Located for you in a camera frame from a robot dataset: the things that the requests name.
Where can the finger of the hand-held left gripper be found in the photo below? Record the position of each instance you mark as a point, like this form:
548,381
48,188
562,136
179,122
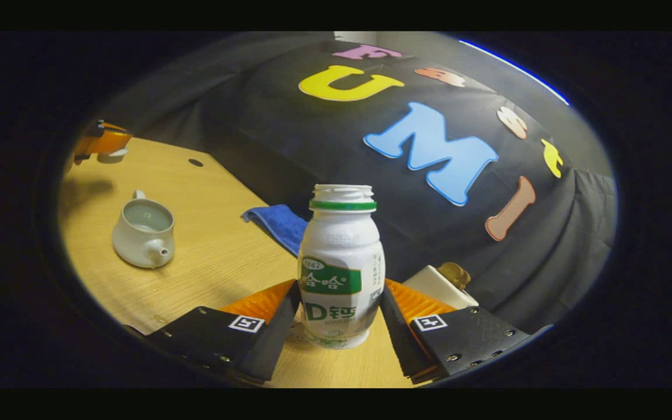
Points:
108,140

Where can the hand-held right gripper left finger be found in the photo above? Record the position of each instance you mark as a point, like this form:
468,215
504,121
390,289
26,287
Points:
275,338

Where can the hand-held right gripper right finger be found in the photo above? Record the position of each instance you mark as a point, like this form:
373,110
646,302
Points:
400,338

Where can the white ceramic teacup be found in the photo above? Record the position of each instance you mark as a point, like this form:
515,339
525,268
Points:
135,242

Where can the white water bottle green label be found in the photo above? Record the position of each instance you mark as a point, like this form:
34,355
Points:
339,245

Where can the white toaster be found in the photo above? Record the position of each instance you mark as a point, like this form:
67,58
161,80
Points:
435,289

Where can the brown bread slice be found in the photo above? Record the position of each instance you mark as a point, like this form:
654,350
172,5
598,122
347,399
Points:
455,274

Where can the blue folded towel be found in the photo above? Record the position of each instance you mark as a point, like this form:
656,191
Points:
280,224

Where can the black backdrop cloth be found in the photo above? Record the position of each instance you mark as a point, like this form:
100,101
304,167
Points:
289,140

